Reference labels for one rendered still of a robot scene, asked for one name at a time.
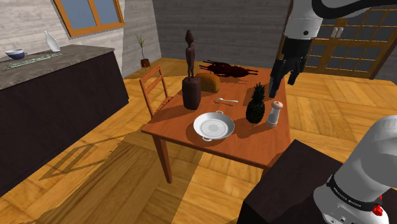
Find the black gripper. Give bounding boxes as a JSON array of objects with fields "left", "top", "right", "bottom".
[{"left": 268, "top": 37, "right": 314, "bottom": 99}]

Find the white pepper mill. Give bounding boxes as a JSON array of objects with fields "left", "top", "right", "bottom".
[{"left": 265, "top": 101, "right": 284, "bottom": 129}]

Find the dark pineapple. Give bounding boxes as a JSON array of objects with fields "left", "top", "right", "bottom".
[{"left": 245, "top": 81, "right": 267, "bottom": 125}]

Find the dark red stick bundle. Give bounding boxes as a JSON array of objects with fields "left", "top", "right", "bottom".
[{"left": 198, "top": 59, "right": 259, "bottom": 79}]

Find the silver spoon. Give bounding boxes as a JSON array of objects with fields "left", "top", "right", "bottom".
[{"left": 213, "top": 97, "right": 239, "bottom": 104}]

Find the wooden glazed door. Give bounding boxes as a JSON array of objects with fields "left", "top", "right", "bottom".
[{"left": 277, "top": 5, "right": 397, "bottom": 80}]

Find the brown bread loaf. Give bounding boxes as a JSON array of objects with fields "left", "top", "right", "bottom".
[{"left": 195, "top": 72, "right": 221, "bottom": 94}]

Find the wooden table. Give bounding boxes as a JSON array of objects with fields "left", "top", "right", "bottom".
[{"left": 141, "top": 65, "right": 292, "bottom": 185}]

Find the dark wooden figure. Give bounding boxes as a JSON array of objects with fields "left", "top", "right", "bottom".
[{"left": 181, "top": 29, "right": 202, "bottom": 111}]

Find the dark robot stand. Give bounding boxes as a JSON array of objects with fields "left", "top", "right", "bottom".
[{"left": 237, "top": 139, "right": 397, "bottom": 224}]

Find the wooden chair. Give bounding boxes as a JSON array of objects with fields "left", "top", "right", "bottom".
[{"left": 138, "top": 64, "right": 174, "bottom": 118}]

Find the potted plant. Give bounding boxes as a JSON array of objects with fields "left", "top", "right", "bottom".
[{"left": 135, "top": 32, "right": 152, "bottom": 69}]

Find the wooden framed window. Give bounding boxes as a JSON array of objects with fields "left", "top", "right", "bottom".
[{"left": 52, "top": 0, "right": 126, "bottom": 39}]

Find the dark counter with stone top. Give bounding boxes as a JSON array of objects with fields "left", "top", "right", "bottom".
[{"left": 0, "top": 30, "right": 130, "bottom": 198}]

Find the white two-handled pan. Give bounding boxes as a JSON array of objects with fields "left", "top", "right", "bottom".
[{"left": 193, "top": 110, "right": 236, "bottom": 142}]

